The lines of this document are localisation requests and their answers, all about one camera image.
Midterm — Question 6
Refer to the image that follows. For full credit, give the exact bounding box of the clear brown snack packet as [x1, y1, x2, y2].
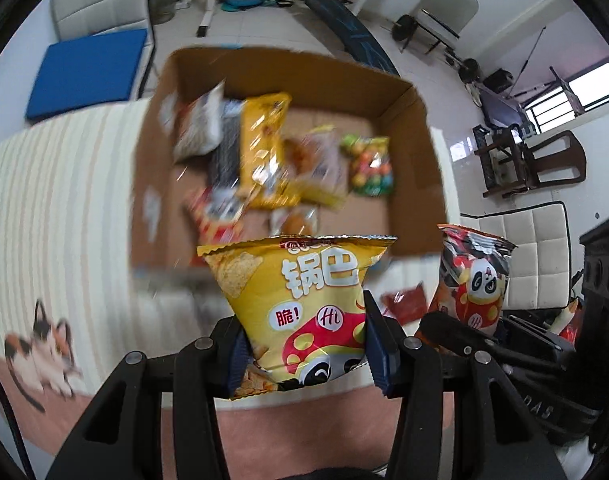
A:
[284, 125, 350, 208]

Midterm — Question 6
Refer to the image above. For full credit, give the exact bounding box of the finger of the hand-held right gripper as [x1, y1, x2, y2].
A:
[415, 311, 505, 361]
[502, 312, 578, 361]

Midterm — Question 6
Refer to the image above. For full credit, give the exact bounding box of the braised egg packet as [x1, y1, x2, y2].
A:
[269, 206, 319, 237]

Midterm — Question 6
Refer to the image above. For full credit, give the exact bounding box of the grey folding chair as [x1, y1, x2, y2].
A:
[392, 0, 480, 56]

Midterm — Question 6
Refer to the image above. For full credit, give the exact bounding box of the white goose plush toy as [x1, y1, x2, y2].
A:
[549, 300, 583, 333]

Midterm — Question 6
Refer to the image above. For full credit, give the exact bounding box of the white grey snack packet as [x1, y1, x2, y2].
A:
[172, 82, 228, 163]

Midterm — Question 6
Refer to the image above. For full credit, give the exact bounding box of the yellow and black snack packet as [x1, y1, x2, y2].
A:
[207, 91, 302, 210]

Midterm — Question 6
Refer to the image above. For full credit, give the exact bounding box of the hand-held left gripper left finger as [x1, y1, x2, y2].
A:
[47, 317, 250, 480]

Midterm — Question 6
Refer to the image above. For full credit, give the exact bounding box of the red bag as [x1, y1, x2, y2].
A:
[565, 305, 586, 345]

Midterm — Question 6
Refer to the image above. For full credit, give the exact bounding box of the window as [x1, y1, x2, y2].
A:
[522, 60, 609, 133]

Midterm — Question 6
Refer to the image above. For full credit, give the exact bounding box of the red panda snack packet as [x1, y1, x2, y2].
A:
[429, 224, 518, 333]
[184, 185, 245, 251]

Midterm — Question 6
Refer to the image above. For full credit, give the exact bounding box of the striped pink cat tablecloth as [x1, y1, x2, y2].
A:
[0, 102, 465, 466]

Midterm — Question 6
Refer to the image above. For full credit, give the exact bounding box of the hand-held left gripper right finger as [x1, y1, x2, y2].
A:
[362, 290, 568, 480]

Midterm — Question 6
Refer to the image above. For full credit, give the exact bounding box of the brown wooden chair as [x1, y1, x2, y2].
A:
[472, 125, 588, 198]

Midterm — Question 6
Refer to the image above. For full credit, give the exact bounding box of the colourful candy ball packet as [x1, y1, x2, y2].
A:
[339, 134, 395, 197]

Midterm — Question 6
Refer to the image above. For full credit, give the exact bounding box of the short barbell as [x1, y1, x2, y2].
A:
[435, 47, 483, 83]

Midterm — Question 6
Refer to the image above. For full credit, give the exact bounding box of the black sit-up bench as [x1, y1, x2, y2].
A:
[299, 0, 400, 78]

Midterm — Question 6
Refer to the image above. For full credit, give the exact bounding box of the black tripod stand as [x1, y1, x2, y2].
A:
[515, 25, 580, 106]

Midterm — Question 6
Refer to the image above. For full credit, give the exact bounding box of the cardboard box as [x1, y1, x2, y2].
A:
[129, 46, 448, 281]

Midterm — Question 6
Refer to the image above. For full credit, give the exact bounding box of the dark red snack packet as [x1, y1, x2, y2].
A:
[379, 282, 428, 326]

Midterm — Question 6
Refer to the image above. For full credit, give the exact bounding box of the clear jar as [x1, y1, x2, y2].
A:
[149, 0, 178, 26]

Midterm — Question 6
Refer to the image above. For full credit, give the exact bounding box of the teal exercise pad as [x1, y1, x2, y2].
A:
[219, 0, 265, 13]

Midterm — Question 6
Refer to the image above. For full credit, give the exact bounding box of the blue cushion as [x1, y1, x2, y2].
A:
[25, 28, 150, 122]

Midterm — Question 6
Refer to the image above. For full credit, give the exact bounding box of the white padded chair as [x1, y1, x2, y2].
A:
[459, 201, 585, 311]
[51, 0, 152, 43]

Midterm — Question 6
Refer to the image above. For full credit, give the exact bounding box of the black speaker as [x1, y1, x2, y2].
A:
[485, 69, 514, 95]

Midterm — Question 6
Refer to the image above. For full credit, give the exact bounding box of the yellow panda snack packet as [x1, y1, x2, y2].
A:
[197, 234, 399, 401]

